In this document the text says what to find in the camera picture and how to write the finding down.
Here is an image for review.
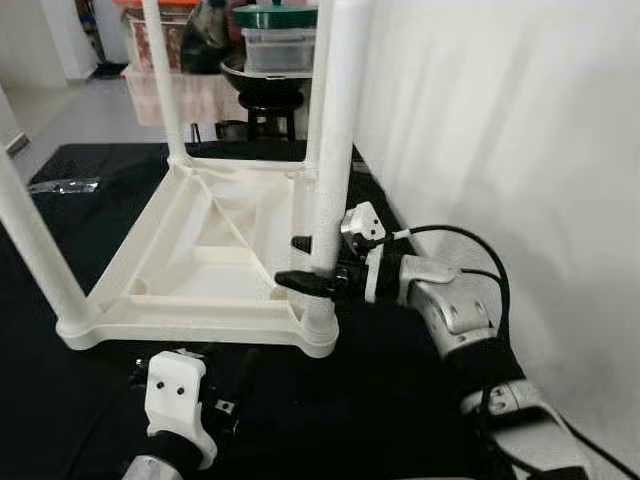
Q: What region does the dark plastic bag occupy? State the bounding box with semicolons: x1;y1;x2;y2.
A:
180;0;233;73

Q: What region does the clear plastic bag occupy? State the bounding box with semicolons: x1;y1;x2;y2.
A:
30;178;101;194

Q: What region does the white plastic table top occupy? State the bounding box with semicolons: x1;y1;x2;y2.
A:
58;155;341;359

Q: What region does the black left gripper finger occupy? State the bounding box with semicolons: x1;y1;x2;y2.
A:
228;345;261;401

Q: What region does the orange plastic lid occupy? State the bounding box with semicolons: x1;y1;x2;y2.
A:
112;0;196;11

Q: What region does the red printed carton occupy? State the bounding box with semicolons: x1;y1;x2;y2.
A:
130;10;191;71

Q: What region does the green pot lid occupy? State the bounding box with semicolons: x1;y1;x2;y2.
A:
232;2;319;29

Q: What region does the pink towel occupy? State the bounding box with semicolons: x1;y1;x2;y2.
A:
125;70;251;126

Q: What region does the translucent storage box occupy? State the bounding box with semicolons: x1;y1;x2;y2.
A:
243;28;316;73

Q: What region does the black metal wok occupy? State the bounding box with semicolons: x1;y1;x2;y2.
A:
220;55;311;106

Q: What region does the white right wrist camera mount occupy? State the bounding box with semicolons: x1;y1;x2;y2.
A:
340;202;391;303

